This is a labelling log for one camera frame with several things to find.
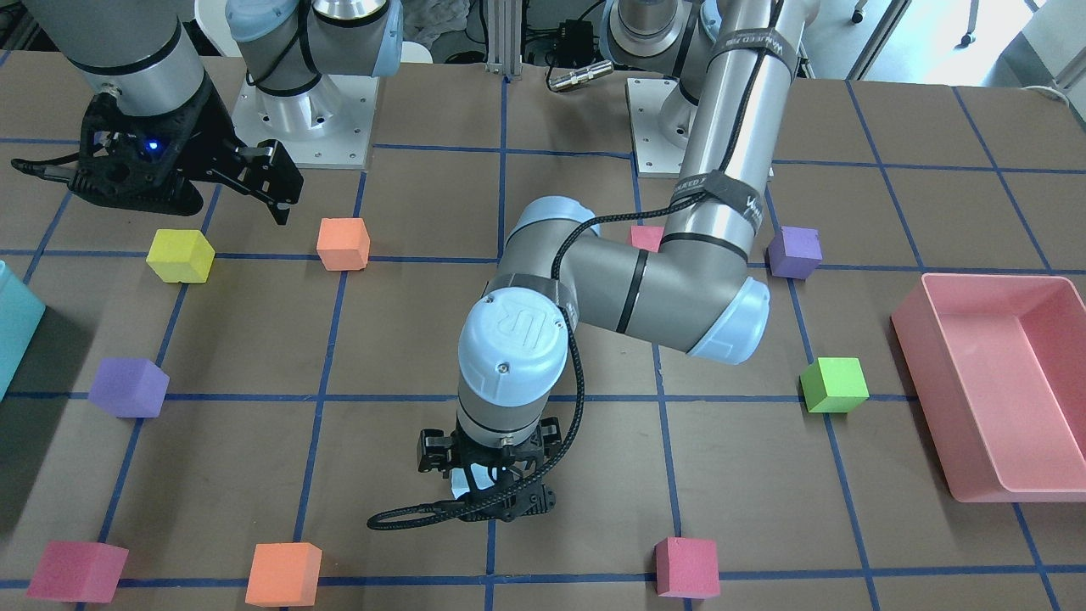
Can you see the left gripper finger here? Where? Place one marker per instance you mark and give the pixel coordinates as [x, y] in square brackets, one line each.
[437, 451]
[550, 437]

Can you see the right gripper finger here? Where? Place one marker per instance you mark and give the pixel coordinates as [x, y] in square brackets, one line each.
[265, 172]

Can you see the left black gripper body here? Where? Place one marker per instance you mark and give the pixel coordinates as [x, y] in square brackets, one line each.
[434, 451]

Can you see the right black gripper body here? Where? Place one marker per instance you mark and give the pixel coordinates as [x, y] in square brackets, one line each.
[202, 134]

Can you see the light blue block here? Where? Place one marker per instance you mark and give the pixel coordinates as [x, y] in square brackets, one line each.
[478, 478]

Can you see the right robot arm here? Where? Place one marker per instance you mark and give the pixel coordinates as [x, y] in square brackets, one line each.
[143, 54]

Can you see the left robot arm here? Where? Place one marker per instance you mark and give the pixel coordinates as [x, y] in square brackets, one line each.
[521, 385]

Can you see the yellow block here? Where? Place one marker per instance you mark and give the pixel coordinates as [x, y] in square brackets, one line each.
[181, 256]

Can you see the orange block near base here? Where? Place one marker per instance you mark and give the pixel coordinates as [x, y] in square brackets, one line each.
[343, 245]

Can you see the cyan plastic bin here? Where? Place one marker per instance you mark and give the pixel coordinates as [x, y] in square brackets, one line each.
[21, 313]

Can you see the orange block far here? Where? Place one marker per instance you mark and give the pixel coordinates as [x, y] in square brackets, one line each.
[284, 575]

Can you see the red block far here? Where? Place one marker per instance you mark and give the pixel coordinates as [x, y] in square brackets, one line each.
[78, 572]
[687, 568]

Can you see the red block near base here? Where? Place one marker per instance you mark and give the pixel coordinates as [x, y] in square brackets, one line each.
[646, 237]

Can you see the purple block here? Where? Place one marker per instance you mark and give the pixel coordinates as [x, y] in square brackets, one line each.
[129, 387]
[794, 252]

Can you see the green block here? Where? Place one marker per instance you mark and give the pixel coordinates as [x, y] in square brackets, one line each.
[834, 385]

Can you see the black power adapter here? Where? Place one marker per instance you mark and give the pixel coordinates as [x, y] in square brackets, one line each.
[575, 44]

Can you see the pink plastic bin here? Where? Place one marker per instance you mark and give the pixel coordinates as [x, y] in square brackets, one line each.
[998, 362]

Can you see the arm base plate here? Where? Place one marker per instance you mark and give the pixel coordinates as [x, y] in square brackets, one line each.
[672, 139]
[326, 128]

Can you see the aluminium frame post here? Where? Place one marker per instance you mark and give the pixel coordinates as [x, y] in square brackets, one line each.
[504, 38]

